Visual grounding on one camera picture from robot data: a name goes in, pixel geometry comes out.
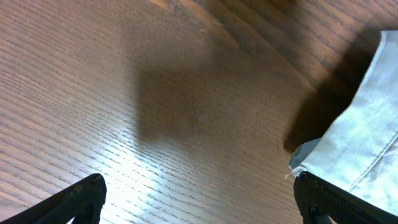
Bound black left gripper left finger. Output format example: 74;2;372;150
1;173;107;224

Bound khaki beige shorts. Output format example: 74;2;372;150
289;30;397;215

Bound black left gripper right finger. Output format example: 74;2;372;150
294;172;397;224

